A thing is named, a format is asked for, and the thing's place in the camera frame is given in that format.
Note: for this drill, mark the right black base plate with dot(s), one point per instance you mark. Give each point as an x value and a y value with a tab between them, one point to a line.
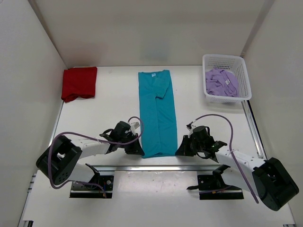
210	188

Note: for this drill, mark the lavender cloth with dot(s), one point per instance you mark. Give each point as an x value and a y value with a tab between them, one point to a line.
220	82

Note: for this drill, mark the red t shirt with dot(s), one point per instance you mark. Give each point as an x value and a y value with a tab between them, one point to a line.
79	82

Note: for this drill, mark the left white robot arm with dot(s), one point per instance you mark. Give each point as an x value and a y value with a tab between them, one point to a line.
59	163

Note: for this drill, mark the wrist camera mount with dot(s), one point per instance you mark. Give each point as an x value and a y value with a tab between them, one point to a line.
134	126
190	127

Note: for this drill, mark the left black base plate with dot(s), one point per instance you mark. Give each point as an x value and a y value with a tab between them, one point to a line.
106	181

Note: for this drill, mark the white plastic basket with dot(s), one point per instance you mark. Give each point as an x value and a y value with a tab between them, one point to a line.
234	65

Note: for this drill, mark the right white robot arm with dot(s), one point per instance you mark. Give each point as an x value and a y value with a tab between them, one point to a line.
267	180

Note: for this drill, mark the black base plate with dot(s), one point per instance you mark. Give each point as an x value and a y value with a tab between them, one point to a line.
210	188
106	181

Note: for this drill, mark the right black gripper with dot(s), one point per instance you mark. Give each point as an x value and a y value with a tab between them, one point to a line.
184	149

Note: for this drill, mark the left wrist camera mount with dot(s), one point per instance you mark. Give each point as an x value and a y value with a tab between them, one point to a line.
134	126

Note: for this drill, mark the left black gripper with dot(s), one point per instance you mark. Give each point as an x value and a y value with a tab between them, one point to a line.
135	149

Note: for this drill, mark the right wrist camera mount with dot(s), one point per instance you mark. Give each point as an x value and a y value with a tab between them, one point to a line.
190	127

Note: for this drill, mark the teal t shirt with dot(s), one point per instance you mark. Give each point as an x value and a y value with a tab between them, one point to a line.
157	112

